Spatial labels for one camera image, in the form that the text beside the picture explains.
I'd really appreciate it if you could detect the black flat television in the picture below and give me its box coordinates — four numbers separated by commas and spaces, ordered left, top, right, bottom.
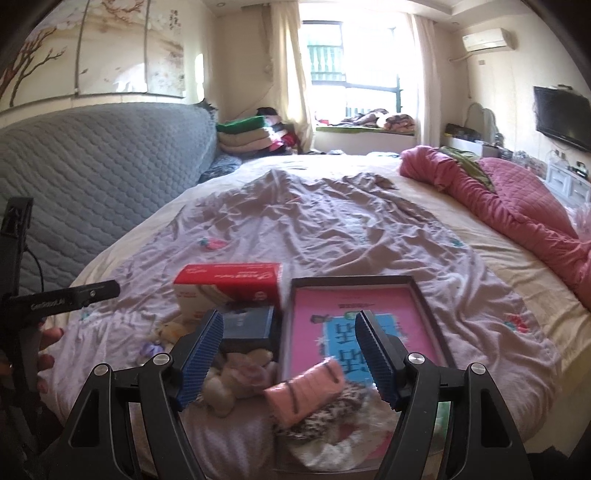
533, 85, 591, 152

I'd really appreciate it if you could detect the stack of folded clothes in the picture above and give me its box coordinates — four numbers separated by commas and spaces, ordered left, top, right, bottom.
216, 107, 301, 158

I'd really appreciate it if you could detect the red and white box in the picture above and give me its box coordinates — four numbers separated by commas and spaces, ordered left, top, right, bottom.
174, 262, 284, 333

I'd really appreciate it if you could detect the beige plush toy pink flower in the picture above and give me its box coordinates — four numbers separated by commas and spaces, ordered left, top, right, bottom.
203, 348, 278, 418

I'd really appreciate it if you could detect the small dark blue box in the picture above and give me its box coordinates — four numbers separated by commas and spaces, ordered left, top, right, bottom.
221, 305, 278, 354

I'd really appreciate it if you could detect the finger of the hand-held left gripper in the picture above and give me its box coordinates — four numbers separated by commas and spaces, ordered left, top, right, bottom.
0, 198, 34, 298

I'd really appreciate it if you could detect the leopard print scrunchie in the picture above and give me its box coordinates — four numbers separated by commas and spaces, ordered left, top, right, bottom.
277, 385, 398, 441

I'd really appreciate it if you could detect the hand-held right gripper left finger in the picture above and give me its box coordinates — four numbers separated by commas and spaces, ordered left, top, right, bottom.
54, 308, 225, 480

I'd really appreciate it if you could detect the cream plush toy purple dress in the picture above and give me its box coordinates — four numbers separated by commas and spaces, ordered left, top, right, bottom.
139, 320, 195, 365

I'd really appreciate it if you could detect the white cabinet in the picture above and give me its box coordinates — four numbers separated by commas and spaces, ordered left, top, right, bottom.
545, 164, 591, 206

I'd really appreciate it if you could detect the window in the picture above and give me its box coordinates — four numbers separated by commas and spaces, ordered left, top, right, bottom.
300, 21, 416, 127

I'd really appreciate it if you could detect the dark patterned pillow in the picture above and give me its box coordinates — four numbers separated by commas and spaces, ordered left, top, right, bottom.
198, 154, 243, 183

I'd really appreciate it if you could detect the pink framed picture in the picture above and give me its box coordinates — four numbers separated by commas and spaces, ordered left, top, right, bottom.
274, 275, 455, 472

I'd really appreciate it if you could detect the pink quilt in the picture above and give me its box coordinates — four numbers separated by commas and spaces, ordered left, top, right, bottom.
399, 145, 591, 310

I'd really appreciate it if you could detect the cream curtain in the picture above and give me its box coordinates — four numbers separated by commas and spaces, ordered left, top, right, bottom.
406, 14, 472, 148
270, 4, 317, 153

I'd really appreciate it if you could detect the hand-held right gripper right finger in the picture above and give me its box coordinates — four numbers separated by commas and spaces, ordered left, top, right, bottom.
355, 309, 532, 480

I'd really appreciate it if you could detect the grey quilted headboard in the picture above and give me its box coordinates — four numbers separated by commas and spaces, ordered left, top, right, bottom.
0, 102, 219, 296

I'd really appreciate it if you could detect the person's left hand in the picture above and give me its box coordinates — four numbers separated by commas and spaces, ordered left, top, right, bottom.
37, 325, 65, 393

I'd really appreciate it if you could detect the clothes pile on windowsill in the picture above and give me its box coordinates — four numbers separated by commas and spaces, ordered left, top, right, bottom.
339, 108, 416, 134

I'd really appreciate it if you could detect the pink pouch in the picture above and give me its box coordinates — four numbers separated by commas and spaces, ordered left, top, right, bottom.
263, 357, 345, 425

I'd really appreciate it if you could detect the cream bed cover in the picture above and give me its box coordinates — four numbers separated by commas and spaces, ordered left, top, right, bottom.
74, 152, 591, 457

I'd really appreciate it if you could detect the white air conditioner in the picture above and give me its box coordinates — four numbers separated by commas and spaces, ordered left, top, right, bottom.
462, 28, 515, 52

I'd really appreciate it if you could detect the green cloth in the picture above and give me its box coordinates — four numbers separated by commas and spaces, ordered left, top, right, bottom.
438, 147, 495, 190

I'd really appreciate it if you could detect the floral wall mural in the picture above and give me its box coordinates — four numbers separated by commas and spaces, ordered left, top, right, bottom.
0, 0, 185, 116

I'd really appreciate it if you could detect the white scrunchie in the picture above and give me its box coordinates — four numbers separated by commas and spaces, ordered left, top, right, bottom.
295, 429, 384, 469

